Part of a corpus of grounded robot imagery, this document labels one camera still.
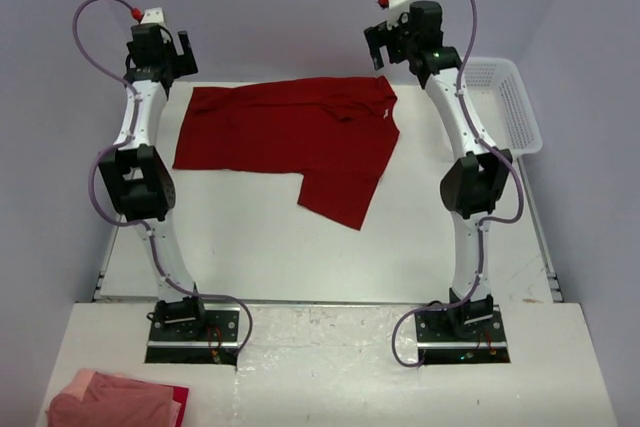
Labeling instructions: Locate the white wrist camera, left arm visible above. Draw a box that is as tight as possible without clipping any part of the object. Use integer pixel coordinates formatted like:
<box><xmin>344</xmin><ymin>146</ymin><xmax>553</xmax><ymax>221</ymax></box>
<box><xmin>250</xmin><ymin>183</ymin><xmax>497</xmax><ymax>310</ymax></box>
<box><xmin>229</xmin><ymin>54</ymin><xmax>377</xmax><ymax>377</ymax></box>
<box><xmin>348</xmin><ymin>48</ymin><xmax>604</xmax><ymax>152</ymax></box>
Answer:
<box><xmin>130</xmin><ymin>7</ymin><xmax>166</xmax><ymax>26</ymax></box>

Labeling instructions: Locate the white wrist camera, right arm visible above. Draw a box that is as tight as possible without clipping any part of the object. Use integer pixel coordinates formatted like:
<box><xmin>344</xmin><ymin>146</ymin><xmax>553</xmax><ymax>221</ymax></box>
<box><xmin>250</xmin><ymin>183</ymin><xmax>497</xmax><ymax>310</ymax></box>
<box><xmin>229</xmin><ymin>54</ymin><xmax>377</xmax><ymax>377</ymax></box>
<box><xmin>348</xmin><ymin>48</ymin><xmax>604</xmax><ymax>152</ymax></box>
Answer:
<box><xmin>377</xmin><ymin>0</ymin><xmax>412</xmax><ymax>30</ymax></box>

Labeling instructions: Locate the white wrist camera, arm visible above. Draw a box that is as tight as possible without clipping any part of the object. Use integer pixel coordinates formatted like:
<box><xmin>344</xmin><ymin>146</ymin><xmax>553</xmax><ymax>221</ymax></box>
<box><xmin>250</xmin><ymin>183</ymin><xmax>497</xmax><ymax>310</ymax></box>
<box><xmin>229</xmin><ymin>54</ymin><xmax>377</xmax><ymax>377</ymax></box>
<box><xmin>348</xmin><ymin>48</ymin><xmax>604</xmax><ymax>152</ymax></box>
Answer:
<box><xmin>130</xmin><ymin>7</ymin><xmax>166</xmax><ymax>26</ymax></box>
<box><xmin>377</xmin><ymin>0</ymin><xmax>412</xmax><ymax>30</ymax></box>

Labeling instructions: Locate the folded red t-shirt in stack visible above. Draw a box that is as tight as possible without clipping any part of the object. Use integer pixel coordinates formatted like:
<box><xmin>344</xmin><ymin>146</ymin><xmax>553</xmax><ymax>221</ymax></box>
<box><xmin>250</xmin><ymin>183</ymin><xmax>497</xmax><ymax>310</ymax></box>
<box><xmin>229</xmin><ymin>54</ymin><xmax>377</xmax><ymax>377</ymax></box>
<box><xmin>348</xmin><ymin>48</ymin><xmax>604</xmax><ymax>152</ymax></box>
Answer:
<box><xmin>171</xmin><ymin>386</ymin><xmax>190</xmax><ymax>427</ymax></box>

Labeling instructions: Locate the red t-shirt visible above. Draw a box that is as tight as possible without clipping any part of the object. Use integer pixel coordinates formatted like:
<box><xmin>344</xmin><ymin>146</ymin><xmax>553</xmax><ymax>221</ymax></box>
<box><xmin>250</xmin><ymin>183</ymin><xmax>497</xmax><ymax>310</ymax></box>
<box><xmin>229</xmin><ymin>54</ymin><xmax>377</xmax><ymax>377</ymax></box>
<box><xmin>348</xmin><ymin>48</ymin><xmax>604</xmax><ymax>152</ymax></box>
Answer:
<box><xmin>171</xmin><ymin>386</ymin><xmax>190</xmax><ymax>427</ymax></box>
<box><xmin>173</xmin><ymin>77</ymin><xmax>399</xmax><ymax>230</ymax></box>

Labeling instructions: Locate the white perforated plastic basket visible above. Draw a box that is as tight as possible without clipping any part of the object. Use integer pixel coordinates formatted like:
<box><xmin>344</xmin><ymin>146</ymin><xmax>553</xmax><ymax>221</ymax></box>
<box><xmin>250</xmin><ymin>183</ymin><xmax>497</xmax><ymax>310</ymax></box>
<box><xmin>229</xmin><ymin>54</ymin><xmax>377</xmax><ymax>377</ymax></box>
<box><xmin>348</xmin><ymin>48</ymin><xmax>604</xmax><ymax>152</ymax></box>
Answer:
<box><xmin>464</xmin><ymin>57</ymin><xmax>543</xmax><ymax>158</ymax></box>

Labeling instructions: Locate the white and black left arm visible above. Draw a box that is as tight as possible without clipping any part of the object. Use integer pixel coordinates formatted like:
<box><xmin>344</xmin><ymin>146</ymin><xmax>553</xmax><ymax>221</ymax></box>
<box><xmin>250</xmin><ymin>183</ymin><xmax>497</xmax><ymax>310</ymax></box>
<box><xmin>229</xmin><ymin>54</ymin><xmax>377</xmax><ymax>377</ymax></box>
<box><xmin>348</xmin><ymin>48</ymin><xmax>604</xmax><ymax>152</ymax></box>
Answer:
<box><xmin>94</xmin><ymin>22</ymin><xmax>208</xmax><ymax>344</ymax></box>

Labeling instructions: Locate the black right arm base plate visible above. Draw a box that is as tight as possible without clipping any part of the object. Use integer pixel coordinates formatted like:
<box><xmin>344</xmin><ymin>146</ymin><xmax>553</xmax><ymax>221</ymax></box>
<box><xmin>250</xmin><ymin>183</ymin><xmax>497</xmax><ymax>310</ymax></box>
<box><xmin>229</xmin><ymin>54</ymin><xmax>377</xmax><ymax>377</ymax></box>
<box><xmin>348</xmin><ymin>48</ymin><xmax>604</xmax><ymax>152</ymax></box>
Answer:
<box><xmin>414</xmin><ymin>306</ymin><xmax>511</xmax><ymax>366</ymax></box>

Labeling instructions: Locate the folded pink t-shirt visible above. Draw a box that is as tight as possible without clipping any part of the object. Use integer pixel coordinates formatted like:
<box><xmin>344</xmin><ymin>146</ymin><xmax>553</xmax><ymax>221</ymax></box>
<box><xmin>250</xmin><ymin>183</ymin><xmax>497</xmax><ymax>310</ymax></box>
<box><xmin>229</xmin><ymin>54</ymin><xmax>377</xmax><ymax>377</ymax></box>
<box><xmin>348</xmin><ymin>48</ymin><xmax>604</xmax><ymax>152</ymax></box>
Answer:
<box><xmin>46</xmin><ymin>369</ymin><xmax>173</xmax><ymax>426</ymax></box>

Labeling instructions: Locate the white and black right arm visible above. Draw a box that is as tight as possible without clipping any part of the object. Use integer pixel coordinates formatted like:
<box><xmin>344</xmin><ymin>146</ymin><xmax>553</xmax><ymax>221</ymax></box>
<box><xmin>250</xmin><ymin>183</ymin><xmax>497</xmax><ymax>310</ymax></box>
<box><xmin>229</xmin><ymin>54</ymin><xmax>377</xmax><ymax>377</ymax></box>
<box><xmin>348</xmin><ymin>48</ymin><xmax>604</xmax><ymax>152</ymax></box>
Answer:
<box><xmin>364</xmin><ymin>0</ymin><xmax>512</xmax><ymax>341</ymax></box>

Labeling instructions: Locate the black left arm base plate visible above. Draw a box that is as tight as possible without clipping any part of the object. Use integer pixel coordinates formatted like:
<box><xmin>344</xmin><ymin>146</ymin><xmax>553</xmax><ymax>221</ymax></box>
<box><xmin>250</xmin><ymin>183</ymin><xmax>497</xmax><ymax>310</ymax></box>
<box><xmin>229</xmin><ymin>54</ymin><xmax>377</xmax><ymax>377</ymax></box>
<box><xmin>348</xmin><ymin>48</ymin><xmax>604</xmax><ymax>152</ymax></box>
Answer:
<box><xmin>144</xmin><ymin>307</ymin><xmax>240</xmax><ymax>367</ymax></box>

